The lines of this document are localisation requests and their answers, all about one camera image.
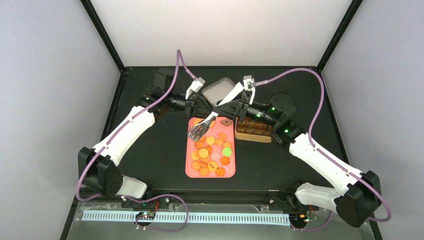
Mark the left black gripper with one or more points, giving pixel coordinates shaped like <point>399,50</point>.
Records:
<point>192,106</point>

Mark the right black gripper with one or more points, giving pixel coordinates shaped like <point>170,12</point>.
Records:
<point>238,111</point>

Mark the gold cookie tin box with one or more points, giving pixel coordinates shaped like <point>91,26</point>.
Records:
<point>253,131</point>

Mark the metal tongs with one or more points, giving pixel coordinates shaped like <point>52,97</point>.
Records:
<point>201,128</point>

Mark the orange round cookie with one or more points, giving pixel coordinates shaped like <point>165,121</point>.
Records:
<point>210,140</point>
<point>222,136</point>

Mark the green round cookie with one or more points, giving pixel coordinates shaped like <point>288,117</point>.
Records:
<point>227,151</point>

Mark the pink plastic tray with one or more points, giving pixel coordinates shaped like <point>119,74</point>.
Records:
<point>196,167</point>

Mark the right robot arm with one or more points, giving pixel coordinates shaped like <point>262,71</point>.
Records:
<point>353,194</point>

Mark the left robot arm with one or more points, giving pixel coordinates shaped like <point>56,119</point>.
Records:
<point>100,176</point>

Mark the brown flower cookie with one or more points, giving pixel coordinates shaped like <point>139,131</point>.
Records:
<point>226,122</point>

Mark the clear plastic lid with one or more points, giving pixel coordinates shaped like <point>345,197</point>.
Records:
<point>218,90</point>

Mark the pale pink cookie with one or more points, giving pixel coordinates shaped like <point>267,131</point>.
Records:
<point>215,156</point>

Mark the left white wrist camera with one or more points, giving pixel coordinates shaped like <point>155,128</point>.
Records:
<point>195,86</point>

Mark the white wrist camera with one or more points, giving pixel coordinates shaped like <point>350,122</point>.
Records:
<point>195,86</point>
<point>249,87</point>

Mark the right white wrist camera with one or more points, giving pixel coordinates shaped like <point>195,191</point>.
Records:
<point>249,87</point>

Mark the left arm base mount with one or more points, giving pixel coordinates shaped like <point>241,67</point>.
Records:
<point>144,204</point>

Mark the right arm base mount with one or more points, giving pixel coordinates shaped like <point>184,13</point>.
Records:
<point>285,202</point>

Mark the white slotted cable duct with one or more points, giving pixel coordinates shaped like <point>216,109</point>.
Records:
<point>277,219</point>

